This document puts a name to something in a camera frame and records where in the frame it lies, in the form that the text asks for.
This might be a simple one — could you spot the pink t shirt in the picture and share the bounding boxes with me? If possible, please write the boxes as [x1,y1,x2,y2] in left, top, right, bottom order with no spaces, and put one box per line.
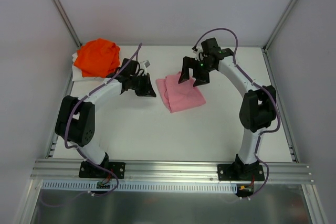
[155,72,206,113]

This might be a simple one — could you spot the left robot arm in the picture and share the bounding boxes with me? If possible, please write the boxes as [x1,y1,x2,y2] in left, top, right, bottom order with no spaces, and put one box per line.
[55,58,156,178]

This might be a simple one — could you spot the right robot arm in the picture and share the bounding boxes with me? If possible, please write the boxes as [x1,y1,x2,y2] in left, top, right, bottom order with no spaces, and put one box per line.
[178,38,279,181]

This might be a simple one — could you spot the orange t shirt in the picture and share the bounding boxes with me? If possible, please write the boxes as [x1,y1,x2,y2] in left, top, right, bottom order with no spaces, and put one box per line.
[74,38,120,78]

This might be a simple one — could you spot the white t shirt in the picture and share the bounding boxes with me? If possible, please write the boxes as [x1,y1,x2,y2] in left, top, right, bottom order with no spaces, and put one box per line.
[72,52,103,82]

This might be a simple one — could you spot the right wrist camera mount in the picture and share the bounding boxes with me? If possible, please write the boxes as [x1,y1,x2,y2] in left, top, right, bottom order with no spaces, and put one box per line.
[192,47,204,61]

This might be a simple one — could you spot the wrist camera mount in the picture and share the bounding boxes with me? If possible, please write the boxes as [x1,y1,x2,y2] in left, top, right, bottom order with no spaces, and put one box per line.
[192,47,204,61]
[139,60,150,76]

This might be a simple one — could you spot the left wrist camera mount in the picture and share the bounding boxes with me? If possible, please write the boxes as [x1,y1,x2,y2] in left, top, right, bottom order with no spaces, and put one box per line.
[139,60,150,76]

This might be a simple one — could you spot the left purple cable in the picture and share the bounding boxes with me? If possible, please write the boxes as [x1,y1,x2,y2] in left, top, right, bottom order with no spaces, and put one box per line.
[39,42,143,207]

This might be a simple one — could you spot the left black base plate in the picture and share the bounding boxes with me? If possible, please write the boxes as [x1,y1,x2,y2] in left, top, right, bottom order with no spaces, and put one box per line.
[78,161,126,179]

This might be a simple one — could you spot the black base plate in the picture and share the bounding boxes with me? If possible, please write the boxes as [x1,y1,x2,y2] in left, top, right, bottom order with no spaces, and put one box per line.
[217,163,265,182]
[78,161,126,179]

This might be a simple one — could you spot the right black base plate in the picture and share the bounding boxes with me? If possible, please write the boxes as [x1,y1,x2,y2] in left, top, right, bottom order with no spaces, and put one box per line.
[217,163,265,182]

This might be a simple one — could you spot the white slotted cable duct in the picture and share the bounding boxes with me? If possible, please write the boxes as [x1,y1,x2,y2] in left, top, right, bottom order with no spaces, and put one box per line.
[41,180,237,194]

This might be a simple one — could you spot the right aluminium side rail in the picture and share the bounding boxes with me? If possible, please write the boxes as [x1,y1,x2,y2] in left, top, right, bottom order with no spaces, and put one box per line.
[261,48,300,163]

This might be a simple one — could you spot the aluminium front rail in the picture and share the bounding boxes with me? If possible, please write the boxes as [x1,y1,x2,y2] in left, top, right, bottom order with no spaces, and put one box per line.
[30,158,315,184]

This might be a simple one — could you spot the right aluminium corner post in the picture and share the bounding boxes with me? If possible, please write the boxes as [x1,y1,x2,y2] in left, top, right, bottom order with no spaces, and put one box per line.
[263,0,298,50]

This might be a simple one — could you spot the aluminium corner post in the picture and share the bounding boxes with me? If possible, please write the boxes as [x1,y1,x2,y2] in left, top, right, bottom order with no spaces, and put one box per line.
[51,0,82,48]
[263,0,298,50]

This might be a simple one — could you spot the left aluminium corner post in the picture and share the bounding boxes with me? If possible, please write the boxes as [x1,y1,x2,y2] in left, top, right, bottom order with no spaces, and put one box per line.
[51,0,82,48]

